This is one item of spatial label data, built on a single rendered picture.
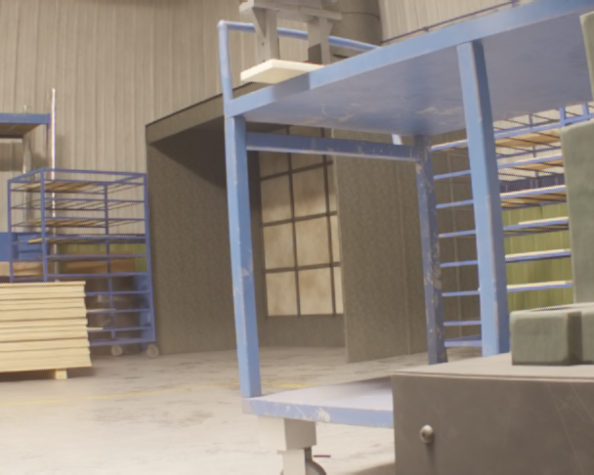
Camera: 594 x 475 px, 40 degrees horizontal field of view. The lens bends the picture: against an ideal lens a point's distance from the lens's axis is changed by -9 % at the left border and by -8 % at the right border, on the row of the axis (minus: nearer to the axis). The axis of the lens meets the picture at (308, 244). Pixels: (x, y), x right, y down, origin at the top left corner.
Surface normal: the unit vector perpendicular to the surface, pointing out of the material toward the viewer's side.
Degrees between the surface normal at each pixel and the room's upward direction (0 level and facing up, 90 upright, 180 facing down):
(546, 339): 90
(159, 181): 90
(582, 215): 90
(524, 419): 90
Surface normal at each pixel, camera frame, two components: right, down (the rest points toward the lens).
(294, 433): 0.63, -0.08
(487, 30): -0.77, 0.01
